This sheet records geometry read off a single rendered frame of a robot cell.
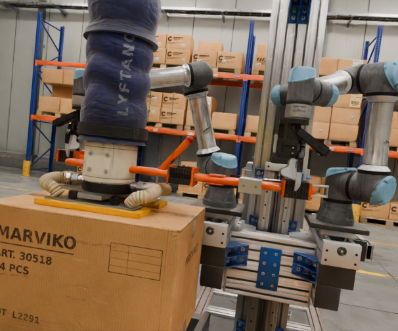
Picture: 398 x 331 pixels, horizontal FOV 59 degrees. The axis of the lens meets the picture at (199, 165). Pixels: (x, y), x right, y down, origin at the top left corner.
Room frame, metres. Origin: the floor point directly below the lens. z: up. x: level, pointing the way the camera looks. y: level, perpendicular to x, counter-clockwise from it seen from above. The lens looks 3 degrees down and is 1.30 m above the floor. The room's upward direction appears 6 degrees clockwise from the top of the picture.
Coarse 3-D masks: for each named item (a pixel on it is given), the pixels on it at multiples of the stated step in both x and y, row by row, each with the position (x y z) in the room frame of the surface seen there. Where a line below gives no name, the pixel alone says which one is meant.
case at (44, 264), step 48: (48, 192) 1.26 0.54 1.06; (0, 240) 1.00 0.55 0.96; (48, 240) 0.97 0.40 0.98; (96, 240) 0.95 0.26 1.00; (144, 240) 0.92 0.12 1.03; (192, 240) 1.10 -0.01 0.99; (0, 288) 1.00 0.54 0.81; (48, 288) 0.97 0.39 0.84; (96, 288) 0.94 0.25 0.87; (144, 288) 0.92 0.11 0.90; (192, 288) 1.19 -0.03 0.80
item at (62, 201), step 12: (72, 192) 1.06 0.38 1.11; (48, 204) 1.04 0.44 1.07; (60, 204) 1.03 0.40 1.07; (72, 204) 1.02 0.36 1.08; (84, 204) 1.02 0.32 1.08; (96, 204) 1.02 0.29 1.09; (108, 204) 1.04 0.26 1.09; (120, 204) 1.06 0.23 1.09; (120, 216) 0.99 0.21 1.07; (132, 216) 0.99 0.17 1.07
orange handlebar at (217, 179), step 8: (72, 160) 1.15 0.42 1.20; (80, 160) 1.15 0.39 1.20; (136, 168) 1.11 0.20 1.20; (144, 168) 1.11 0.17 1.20; (152, 168) 1.14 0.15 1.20; (160, 176) 1.10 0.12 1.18; (200, 176) 1.07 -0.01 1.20; (208, 176) 1.07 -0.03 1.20; (216, 176) 1.06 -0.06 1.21; (224, 176) 1.06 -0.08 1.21; (216, 184) 1.06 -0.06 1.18; (224, 184) 1.06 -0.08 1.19; (232, 184) 1.05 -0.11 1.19; (264, 184) 1.04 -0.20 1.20; (272, 184) 1.03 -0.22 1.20; (280, 184) 1.04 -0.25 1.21; (312, 192) 1.01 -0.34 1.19
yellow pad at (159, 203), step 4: (120, 200) 1.20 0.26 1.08; (124, 200) 1.19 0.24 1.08; (156, 200) 1.22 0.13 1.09; (160, 200) 1.24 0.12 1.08; (164, 200) 1.25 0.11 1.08; (140, 204) 1.18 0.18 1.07; (144, 204) 1.18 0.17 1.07; (148, 204) 1.18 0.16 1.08; (152, 204) 1.17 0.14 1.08; (156, 204) 1.17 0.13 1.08; (160, 204) 1.18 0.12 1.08; (164, 204) 1.23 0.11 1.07; (156, 208) 1.17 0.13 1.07
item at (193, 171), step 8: (168, 168) 1.08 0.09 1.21; (176, 168) 1.06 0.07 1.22; (184, 168) 1.06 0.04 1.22; (192, 168) 1.06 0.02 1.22; (168, 176) 1.08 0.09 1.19; (176, 176) 1.07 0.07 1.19; (184, 176) 1.07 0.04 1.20; (192, 176) 1.06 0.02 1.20; (184, 184) 1.06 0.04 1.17; (192, 184) 1.07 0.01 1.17
